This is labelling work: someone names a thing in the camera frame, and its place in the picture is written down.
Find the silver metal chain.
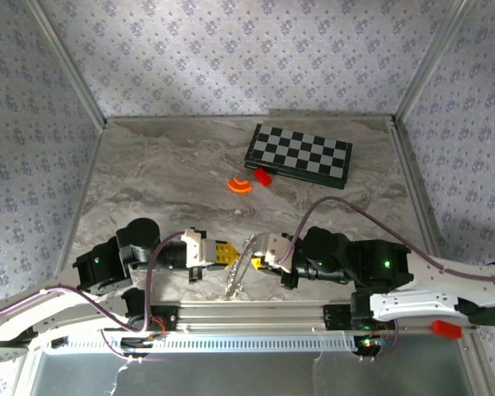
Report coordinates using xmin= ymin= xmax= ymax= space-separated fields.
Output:
xmin=224 ymin=234 xmax=259 ymax=298

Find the orange curved plastic piece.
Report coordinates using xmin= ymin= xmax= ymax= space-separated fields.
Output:
xmin=226 ymin=176 xmax=253 ymax=194

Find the red toy brick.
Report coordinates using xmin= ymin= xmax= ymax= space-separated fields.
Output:
xmin=253 ymin=167 xmax=273 ymax=187

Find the small circuit board with LEDs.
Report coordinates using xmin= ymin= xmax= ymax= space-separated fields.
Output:
xmin=356 ymin=336 xmax=387 ymax=350

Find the black grey folding chessboard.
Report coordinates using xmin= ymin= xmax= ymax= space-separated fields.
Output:
xmin=243 ymin=123 xmax=354 ymax=191

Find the grey metal sheet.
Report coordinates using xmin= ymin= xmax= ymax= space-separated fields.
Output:
xmin=28 ymin=354 xmax=475 ymax=396

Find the red plastic block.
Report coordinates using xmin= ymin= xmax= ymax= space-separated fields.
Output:
xmin=431 ymin=319 xmax=463 ymax=341

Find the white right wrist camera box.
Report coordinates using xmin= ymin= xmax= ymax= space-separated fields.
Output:
xmin=253 ymin=232 xmax=298 ymax=274

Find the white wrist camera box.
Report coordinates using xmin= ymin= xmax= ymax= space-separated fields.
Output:
xmin=180 ymin=228 xmax=218 ymax=267
xmin=253 ymin=232 xmax=298 ymax=274

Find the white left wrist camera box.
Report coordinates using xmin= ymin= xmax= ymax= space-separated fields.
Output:
xmin=180 ymin=228 xmax=218 ymax=267

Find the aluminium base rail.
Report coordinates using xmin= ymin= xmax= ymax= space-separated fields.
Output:
xmin=32 ymin=299 xmax=479 ymax=337

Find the aluminium table edge rail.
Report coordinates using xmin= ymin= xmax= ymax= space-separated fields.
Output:
xmin=53 ymin=123 xmax=108 ymax=285
xmin=389 ymin=121 xmax=446 ymax=265

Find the white slotted cable duct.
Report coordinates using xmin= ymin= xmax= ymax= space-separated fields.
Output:
xmin=40 ymin=334 xmax=358 ymax=355

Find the aluminium side frame bar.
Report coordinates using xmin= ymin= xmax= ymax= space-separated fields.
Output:
xmin=461 ymin=333 xmax=495 ymax=396
xmin=12 ymin=354 xmax=40 ymax=396

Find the aluminium frame post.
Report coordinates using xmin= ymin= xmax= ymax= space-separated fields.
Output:
xmin=394 ymin=0 xmax=475 ymax=125
xmin=24 ymin=0 xmax=108 ymax=128

